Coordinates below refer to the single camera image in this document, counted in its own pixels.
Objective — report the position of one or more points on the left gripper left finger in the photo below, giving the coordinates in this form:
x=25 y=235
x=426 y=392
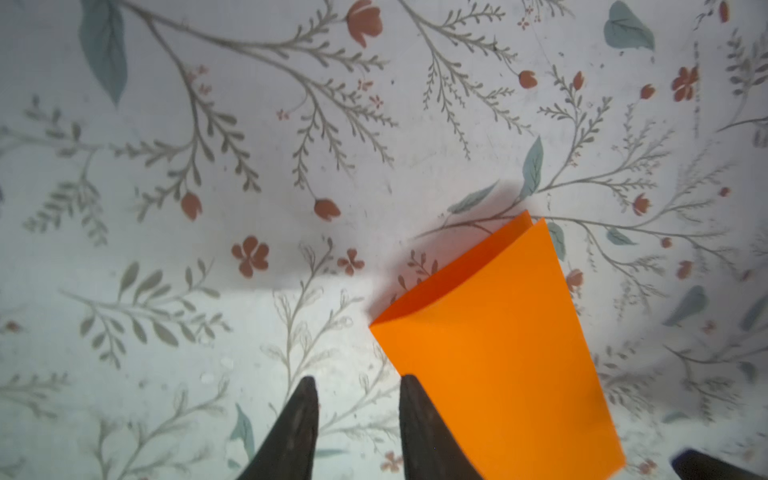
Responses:
x=288 y=450

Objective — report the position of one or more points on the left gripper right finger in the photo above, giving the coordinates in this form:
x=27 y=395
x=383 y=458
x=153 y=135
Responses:
x=429 y=450

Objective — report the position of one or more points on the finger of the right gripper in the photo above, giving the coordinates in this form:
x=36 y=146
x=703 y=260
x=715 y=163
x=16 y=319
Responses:
x=692 y=464

